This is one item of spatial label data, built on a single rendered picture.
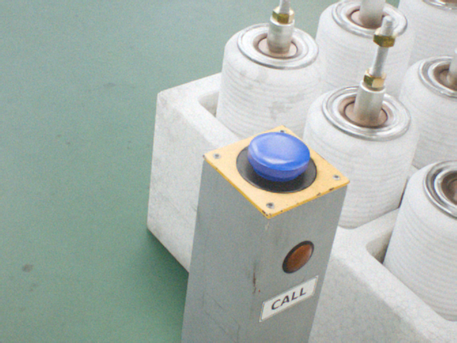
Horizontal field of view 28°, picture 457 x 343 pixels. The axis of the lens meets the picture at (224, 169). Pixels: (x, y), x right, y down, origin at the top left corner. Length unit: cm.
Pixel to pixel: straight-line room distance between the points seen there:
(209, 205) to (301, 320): 12
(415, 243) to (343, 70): 25
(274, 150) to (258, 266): 8
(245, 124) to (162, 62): 45
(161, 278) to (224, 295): 32
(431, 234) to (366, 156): 9
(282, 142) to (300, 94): 24
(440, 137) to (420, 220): 15
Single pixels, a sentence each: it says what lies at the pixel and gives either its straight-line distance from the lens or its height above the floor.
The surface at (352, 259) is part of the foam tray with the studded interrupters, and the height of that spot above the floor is 18.
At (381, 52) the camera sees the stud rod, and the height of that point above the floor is 31.
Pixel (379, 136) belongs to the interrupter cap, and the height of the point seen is 25.
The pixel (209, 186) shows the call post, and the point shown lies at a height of 30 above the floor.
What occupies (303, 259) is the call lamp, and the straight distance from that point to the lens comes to 62.
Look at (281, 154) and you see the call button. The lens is 59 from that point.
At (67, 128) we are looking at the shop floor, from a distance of 114.
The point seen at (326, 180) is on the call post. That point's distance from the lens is 60.
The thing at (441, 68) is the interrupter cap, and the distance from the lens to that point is 87.
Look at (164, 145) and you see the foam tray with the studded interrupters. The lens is 91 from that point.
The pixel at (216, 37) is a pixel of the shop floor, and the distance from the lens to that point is 135.
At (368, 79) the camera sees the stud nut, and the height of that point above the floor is 29.
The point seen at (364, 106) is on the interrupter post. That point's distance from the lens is 77.
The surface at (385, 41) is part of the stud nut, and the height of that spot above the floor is 33.
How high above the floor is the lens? 68
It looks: 38 degrees down
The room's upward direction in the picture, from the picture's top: 8 degrees clockwise
